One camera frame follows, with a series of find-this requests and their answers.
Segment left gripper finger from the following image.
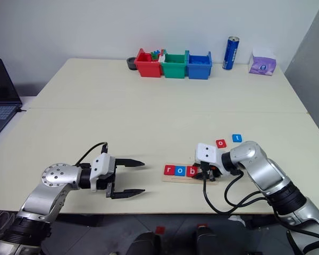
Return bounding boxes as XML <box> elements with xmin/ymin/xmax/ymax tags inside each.
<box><xmin>115</xmin><ymin>158</ymin><xmax>146</xmax><ymax>171</ymax></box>
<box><xmin>111</xmin><ymin>188</ymin><xmax>146</xmax><ymax>200</ymax></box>

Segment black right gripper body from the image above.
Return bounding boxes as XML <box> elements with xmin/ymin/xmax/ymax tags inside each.
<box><xmin>198</xmin><ymin>160</ymin><xmax>222</xmax><ymax>179</ymax></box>

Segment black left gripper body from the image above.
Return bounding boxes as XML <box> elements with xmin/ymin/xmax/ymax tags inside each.
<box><xmin>96</xmin><ymin>156</ymin><xmax>119</xmax><ymax>199</ymax></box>

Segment red letter b block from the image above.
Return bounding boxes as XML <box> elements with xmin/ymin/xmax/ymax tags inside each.
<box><xmin>183</xmin><ymin>166</ymin><xmax>200</xmax><ymax>179</ymax></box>

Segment wooden letter tray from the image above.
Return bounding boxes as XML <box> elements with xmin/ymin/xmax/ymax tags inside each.
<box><xmin>162</xmin><ymin>164</ymin><xmax>219</xmax><ymax>184</ymax></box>

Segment crumpled white paper scrap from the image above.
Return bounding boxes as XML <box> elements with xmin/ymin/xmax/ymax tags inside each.
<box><xmin>228</xmin><ymin>214</ymin><xmax>246</xmax><ymax>227</ymax></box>

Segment dark rounded shape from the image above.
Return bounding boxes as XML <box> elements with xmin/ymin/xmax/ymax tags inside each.
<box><xmin>192</xmin><ymin>225</ymin><xmax>219</xmax><ymax>255</ymax></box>
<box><xmin>127</xmin><ymin>231</ymin><xmax>162</xmax><ymax>255</ymax></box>

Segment blue plastic bin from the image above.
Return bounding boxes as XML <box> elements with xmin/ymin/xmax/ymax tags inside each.
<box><xmin>186</xmin><ymin>50</ymin><xmax>213</xmax><ymax>80</ymax></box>

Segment green plastic bin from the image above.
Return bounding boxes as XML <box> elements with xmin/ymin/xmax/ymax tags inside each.
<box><xmin>160</xmin><ymin>50</ymin><xmax>189</xmax><ymax>80</ymax></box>

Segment red plastic bin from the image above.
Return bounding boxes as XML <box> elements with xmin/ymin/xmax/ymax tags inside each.
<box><xmin>135</xmin><ymin>48</ymin><xmax>163</xmax><ymax>79</ymax></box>

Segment dark grey round holder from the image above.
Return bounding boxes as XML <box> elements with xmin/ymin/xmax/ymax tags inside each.
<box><xmin>126</xmin><ymin>56</ymin><xmax>139</xmax><ymax>71</ymax></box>

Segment blue drink can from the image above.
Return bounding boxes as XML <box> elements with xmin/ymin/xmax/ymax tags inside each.
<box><xmin>222</xmin><ymin>36</ymin><xmax>241</xmax><ymax>71</ymax></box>

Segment purple tissue pack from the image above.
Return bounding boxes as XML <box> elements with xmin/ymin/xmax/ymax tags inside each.
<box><xmin>248</xmin><ymin>47</ymin><xmax>278</xmax><ymax>77</ymax></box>

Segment dark laptop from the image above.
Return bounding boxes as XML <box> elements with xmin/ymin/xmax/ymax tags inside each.
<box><xmin>0</xmin><ymin>58</ymin><xmax>23</xmax><ymax>140</ymax></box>

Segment grey partition panel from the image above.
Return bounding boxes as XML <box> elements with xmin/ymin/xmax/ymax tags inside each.
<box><xmin>282</xmin><ymin>0</ymin><xmax>319</xmax><ymax>147</ymax></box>

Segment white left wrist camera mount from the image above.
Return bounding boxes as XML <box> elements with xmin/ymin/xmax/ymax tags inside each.
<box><xmin>89</xmin><ymin>153</ymin><xmax>116</xmax><ymax>192</ymax></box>

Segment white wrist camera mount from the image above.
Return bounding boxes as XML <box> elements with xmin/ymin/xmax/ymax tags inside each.
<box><xmin>89</xmin><ymin>153</ymin><xmax>116</xmax><ymax>192</ymax></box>
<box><xmin>195</xmin><ymin>142</ymin><xmax>223</xmax><ymax>176</ymax></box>

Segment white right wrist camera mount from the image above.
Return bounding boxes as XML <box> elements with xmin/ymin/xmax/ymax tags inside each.
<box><xmin>195</xmin><ymin>142</ymin><xmax>223</xmax><ymax>176</ymax></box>

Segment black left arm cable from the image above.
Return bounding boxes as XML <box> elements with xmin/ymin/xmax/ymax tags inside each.
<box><xmin>75</xmin><ymin>142</ymin><xmax>109</xmax><ymax>166</ymax></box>

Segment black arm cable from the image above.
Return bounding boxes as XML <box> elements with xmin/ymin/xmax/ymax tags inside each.
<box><xmin>75</xmin><ymin>142</ymin><xmax>109</xmax><ymax>166</ymax></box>
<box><xmin>201</xmin><ymin>162</ymin><xmax>269</xmax><ymax>215</ymax></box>

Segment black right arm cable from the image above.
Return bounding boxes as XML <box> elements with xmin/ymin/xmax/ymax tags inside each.
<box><xmin>201</xmin><ymin>162</ymin><xmax>269</xmax><ymax>215</ymax></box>

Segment tangled pale cables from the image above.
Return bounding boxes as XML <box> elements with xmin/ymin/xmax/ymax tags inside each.
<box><xmin>0</xmin><ymin>209</ymin><xmax>18</xmax><ymax>241</ymax></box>

